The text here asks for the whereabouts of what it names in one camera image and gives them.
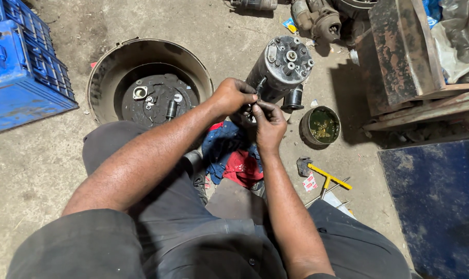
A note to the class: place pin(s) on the person's dark trousers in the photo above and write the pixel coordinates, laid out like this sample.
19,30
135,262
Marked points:
188,240

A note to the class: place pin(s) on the thin metal rod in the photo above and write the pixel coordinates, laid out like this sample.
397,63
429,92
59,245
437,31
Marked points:
327,192

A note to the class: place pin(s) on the person's black shoe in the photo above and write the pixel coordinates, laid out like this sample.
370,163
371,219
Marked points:
197,174

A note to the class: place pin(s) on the small dark metal part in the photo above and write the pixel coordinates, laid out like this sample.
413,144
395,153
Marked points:
257,97

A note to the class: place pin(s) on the rusty metal box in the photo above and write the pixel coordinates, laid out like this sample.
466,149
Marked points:
399,54

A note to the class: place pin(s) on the yellow blue wrapper scrap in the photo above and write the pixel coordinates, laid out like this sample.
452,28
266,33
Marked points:
290,25

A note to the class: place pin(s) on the square metal flange part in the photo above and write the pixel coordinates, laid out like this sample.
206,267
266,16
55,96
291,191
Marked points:
139,93

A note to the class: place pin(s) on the small black cylinder part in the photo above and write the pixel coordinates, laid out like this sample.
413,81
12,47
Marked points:
171,109

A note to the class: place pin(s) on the grey crumpled cloth scrap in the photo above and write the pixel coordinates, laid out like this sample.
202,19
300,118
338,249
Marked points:
303,165

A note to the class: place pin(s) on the round metal pan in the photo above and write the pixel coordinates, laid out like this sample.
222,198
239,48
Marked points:
149,83

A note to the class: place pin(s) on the clear plastic sheet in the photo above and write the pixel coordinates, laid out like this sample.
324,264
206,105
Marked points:
457,38

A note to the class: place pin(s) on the grey cylindrical motor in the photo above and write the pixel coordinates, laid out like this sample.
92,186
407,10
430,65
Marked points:
255,4

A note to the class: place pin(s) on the tin can of grease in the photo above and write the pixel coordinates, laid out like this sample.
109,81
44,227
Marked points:
320,126

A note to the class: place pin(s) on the red white paper wrapper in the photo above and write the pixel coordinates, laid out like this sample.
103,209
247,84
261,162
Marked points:
310,183

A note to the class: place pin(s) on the black cylindrical solenoid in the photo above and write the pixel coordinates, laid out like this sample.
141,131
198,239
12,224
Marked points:
294,98

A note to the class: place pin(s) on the white metal washer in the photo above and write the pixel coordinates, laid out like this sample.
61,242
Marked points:
178,97

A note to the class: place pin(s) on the person's left hand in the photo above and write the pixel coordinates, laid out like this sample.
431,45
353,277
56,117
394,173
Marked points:
231,95

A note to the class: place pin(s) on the red rag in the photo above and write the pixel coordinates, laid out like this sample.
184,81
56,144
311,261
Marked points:
243,168

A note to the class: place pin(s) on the dark blue metal panel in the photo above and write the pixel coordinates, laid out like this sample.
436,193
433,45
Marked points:
438,205

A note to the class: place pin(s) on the person's right hand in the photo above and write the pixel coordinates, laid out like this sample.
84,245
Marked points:
270,126

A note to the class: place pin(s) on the dirty starter motor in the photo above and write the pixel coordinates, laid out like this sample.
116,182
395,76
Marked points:
317,17

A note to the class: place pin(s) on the blue rag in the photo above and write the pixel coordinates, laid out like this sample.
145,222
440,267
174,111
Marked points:
222,145

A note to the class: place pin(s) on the blue car battery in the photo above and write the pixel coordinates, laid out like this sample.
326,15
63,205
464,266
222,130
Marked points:
23,66

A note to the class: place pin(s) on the grey starter motor housing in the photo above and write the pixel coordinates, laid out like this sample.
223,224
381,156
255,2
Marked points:
279,69

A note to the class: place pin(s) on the wooden frame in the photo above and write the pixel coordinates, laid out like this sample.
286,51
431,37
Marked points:
424,108

